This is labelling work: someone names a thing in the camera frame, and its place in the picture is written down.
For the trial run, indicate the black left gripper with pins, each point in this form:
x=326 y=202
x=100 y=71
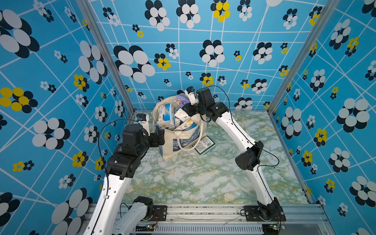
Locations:
x=157 y=142

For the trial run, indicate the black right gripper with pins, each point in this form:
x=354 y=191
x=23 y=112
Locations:
x=189 y=111

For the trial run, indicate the blue white tissue box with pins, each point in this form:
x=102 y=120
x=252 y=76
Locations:
x=187 y=125

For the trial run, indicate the cream canvas tote bag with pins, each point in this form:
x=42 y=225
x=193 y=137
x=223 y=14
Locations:
x=178 y=141

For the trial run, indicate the green white tissue pack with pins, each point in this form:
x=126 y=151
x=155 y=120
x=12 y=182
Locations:
x=204 y=146

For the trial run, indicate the colourful small tissue pack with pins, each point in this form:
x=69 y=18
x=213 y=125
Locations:
x=166 y=116

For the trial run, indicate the purple tissue pack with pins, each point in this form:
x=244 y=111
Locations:
x=181 y=101

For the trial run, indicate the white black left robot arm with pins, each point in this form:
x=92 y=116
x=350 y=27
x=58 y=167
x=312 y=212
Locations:
x=103 y=220

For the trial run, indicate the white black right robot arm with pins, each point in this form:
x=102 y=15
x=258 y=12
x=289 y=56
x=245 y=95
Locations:
x=249 y=158

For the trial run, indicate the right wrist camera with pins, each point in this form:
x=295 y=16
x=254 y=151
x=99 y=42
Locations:
x=190 y=93

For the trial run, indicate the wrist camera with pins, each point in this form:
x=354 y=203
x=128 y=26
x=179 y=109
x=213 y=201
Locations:
x=190 y=93
x=143 y=120

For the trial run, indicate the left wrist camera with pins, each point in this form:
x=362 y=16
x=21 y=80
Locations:
x=143 y=120

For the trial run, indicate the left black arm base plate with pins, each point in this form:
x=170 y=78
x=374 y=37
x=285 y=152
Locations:
x=143 y=212

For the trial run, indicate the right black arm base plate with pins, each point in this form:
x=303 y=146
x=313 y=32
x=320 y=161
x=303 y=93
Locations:
x=264 y=214

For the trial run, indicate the aluminium front rail frame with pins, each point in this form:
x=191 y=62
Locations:
x=237 y=219

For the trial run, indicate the right aluminium corner post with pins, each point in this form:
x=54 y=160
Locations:
x=301 y=56

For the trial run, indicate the aluminium corner post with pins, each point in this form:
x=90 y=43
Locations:
x=301 y=56
x=99 y=39

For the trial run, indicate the left aluminium corner post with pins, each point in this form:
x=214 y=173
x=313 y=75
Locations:
x=99 y=39

